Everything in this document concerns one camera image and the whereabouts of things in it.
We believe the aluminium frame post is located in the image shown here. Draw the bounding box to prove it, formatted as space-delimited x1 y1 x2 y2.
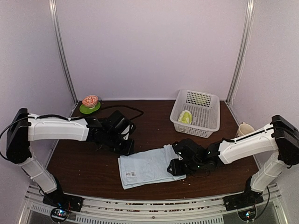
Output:
226 0 255 106
49 0 78 104

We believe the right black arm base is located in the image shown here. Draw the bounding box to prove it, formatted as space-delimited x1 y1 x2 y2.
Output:
223 180 263 211

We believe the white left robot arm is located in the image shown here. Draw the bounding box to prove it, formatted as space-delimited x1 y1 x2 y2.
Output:
3 108 136 207

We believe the left aluminium frame post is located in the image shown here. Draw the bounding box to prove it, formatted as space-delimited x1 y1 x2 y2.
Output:
49 0 78 104

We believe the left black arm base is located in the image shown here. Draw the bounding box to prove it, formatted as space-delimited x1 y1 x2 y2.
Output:
43 184 83 212

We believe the beige patterned mug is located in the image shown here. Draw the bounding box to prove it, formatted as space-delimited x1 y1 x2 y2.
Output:
236 122 255 137

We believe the green patterned towel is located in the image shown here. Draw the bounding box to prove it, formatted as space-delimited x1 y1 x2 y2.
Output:
178 110 192 125

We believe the right aluminium frame post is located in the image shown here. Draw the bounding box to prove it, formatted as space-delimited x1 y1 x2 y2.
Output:
226 0 255 106

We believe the white plastic basket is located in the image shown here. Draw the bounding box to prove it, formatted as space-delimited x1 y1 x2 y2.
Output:
170 89 220 138

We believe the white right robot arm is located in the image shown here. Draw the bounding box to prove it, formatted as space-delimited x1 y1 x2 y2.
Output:
167 115 299 206

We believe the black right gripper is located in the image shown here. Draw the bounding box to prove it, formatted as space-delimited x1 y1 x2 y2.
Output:
167 159 202 176

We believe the light blue towel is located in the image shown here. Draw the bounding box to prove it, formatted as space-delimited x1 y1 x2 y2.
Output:
118 145 186 189

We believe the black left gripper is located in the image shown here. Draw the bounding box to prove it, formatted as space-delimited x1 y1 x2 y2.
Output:
104 131 135 156

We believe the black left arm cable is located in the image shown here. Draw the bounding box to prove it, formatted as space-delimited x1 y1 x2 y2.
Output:
30 105 144 122

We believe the red patterned bowl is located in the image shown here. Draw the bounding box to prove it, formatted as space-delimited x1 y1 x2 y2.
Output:
82 95 99 109

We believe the aluminium front rail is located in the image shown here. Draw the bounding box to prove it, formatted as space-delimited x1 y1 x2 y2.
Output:
20 184 289 224

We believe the green plate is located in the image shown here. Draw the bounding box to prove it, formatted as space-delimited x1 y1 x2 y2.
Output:
79 102 101 114

